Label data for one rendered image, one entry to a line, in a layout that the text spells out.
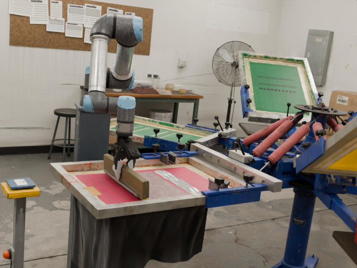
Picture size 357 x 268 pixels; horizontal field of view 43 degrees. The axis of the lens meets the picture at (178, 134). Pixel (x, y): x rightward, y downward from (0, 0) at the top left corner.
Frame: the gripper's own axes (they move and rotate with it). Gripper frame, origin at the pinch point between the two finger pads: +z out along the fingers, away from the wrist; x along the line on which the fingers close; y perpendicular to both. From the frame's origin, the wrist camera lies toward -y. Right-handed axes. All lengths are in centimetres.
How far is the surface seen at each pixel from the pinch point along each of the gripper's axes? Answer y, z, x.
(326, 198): -30, 11, -100
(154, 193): -10.3, 5.1, -10.2
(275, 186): -33, -1, -59
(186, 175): 8.8, 4.7, -39.2
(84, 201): -14.9, 3.3, 23.6
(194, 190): -13.5, 4.6, -28.8
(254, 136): 25, -10, -97
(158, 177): 8.5, 4.6, -22.9
